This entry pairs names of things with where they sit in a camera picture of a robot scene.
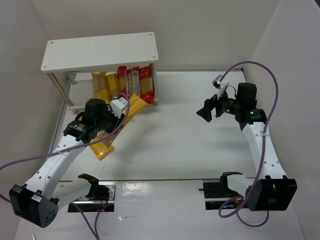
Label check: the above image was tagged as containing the yellow spaghetti bag table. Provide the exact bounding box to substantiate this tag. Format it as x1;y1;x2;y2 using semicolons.
89;140;115;161
100;93;149;151

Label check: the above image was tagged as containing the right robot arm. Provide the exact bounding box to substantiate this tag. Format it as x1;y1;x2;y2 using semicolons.
197;83;298;212

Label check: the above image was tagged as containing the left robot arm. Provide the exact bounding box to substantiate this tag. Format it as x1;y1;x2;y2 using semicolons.
9;96;130;228

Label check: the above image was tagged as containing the yellow spaghetti bag on shelf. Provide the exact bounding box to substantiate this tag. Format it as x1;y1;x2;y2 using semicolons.
91;71;111;103

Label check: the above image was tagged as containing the white two-tier shelf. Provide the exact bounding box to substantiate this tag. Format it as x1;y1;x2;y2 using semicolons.
40;32;159;114

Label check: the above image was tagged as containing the narrow yellow spaghetti bag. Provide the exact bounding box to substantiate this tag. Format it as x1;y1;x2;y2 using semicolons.
106;73;118;101

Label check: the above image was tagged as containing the red spaghetti bag left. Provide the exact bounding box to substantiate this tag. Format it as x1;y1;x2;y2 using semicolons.
117;66;140;96

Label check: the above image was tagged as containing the red spaghetti bag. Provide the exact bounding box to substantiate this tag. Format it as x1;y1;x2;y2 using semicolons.
127;65;155;105
117;66;140;96

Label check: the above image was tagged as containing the red spaghetti bag right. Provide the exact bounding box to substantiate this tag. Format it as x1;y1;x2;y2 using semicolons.
127;65;155;105

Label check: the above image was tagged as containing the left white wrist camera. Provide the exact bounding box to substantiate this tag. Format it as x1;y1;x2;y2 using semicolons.
109;97;128;118

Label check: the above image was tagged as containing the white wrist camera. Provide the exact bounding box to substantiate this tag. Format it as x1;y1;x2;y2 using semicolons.
109;97;128;118
212;74;229;100

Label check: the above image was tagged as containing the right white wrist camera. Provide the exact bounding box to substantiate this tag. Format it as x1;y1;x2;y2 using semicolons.
212;74;229;100

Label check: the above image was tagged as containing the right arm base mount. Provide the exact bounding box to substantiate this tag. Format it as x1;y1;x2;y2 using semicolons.
198;179;239;211

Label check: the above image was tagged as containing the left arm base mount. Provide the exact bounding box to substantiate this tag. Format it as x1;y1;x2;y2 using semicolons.
72;181;117;213

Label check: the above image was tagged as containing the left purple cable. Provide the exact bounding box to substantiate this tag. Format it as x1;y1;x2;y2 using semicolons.
0;92;131;240

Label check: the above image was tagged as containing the purple cable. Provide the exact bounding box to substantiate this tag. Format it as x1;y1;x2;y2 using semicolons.
216;61;280;227
0;92;131;240

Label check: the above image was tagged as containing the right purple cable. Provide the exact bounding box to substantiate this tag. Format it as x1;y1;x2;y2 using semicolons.
216;61;280;227

